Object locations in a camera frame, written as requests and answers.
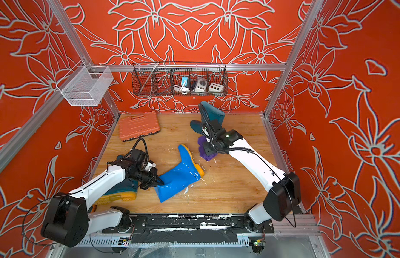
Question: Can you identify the white grey round device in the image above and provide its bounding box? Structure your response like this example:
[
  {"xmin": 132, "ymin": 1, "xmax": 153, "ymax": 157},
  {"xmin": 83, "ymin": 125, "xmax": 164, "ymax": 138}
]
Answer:
[{"xmin": 192, "ymin": 77, "xmax": 208, "ymax": 93}]

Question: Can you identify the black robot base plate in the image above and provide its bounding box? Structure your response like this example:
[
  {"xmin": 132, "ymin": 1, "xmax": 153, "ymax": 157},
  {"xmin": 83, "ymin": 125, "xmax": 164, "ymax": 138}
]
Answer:
[{"xmin": 102, "ymin": 213, "xmax": 274, "ymax": 234}]

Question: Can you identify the orange plastic tool case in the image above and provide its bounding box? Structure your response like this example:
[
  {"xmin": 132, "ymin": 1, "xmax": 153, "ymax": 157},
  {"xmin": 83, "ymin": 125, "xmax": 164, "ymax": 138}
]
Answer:
[{"xmin": 118, "ymin": 111, "xmax": 161, "ymax": 141}]

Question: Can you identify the blue rubber boot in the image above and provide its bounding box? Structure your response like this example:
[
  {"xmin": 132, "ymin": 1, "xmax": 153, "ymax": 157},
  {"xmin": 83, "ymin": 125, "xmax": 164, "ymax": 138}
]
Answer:
[{"xmin": 155, "ymin": 145, "xmax": 205, "ymax": 203}]

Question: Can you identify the white dotted box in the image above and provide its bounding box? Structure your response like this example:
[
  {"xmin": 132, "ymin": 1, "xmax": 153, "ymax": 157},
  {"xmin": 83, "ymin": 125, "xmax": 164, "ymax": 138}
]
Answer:
[{"xmin": 208, "ymin": 83, "xmax": 224, "ymax": 94}]

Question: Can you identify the dark teal rubber boot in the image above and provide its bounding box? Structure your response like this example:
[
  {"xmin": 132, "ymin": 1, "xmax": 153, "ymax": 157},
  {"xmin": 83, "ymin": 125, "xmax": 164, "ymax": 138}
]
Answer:
[{"xmin": 93, "ymin": 154, "xmax": 139, "ymax": 206}]

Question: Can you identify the white wire mesh basket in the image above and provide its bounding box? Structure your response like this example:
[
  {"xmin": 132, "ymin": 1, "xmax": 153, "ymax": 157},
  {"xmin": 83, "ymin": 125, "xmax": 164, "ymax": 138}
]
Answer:
[{"xmin": 57, "ymin": 66, "xmax": 114, "ymax": 106}]

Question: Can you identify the purple cloth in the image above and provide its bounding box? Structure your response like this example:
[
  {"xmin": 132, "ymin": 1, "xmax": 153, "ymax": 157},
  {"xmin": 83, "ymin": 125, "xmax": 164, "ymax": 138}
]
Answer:
[{"xmin": 197, "ymin": 136, "xmax": 217, "ymax": 161}]

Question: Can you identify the blue white small box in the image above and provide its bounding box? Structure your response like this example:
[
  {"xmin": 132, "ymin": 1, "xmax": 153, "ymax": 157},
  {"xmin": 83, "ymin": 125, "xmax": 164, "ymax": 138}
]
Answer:
[{"xmin": 181, "ymin": 76, "xmax": 189, "ymax": 88}]

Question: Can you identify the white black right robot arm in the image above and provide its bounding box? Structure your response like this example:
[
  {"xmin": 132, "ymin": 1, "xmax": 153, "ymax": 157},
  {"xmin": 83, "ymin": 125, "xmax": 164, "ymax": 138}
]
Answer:
[{"xmin": 202, "ymin": 120, "xmax": 301, "ymax": 225}]

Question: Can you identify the black wire wall basket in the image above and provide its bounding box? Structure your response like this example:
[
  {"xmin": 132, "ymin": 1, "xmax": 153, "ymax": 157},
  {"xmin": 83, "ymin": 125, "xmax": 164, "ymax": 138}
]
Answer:
[{"xmin": 132, "ymin": 61, "xmax": 229, "ymax": 97}]

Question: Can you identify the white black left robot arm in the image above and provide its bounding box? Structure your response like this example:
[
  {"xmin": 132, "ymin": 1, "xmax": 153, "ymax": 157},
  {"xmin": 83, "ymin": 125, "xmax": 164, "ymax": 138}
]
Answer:
[{"xmin": 40, "ymin": 149, "xmax": 164, "ymax": 247}]

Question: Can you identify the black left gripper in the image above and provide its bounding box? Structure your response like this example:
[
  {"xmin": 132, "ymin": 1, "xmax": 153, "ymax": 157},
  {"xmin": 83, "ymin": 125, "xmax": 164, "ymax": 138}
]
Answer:
[{"xmin": 133, "ymin": 160, "xmax": 169, "ymax": 183}]

